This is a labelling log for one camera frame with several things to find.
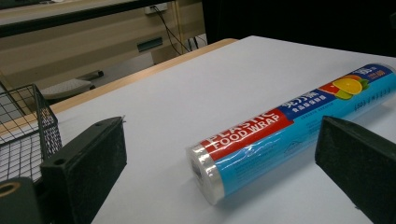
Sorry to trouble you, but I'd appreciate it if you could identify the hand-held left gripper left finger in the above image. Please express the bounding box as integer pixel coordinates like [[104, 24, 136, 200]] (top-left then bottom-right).
[[40, 116, 128, 224]]

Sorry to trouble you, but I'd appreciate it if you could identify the black cable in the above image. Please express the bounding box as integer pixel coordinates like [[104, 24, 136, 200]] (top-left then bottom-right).
[[150, 5, 207, 56]]

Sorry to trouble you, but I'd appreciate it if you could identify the beige desk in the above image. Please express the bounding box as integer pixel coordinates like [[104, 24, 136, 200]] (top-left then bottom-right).
[[0, 0, 207, 91]]

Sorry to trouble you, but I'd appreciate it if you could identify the blue plastic wrap roll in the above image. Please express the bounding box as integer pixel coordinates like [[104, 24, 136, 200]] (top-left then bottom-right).
[[186, 63, 396, 206]]

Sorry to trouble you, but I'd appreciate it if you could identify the black wire mesh basket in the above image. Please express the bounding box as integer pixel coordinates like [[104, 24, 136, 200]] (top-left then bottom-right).
[[0, 83, 64, 185]]

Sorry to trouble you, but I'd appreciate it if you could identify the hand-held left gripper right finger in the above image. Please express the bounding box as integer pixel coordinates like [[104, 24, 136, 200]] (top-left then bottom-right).
[[314, 115, 396, 224]]

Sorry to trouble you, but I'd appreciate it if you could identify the white power strip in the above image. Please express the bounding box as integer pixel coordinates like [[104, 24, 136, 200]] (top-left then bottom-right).
[[144, 3, 169, 15]]

